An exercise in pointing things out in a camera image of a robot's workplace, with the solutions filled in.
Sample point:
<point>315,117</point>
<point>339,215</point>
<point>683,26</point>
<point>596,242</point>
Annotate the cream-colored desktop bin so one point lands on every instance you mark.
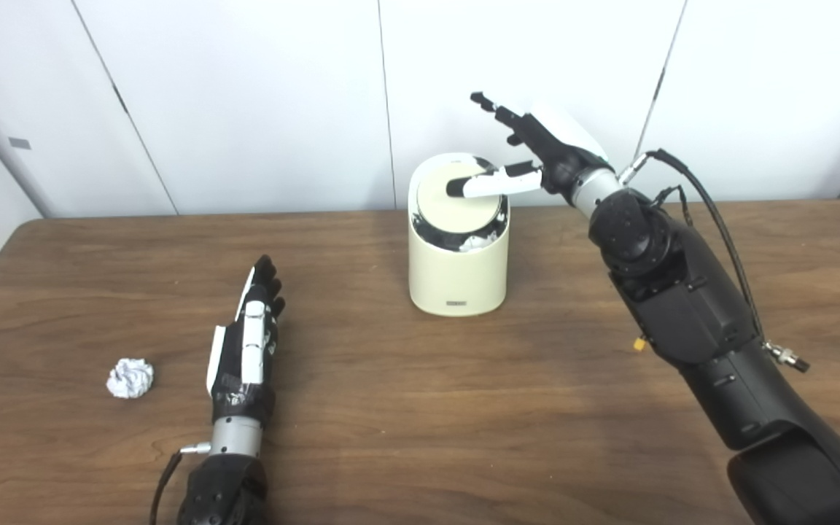
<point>456,281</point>

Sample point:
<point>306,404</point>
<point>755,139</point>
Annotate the white paper ball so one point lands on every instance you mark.
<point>130,378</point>

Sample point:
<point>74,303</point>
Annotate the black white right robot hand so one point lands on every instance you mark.
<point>558,157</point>

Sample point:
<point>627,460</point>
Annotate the cream round bin lid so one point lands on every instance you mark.
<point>456,213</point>

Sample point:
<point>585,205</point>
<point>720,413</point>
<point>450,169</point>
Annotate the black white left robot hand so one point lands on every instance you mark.
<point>241,394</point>

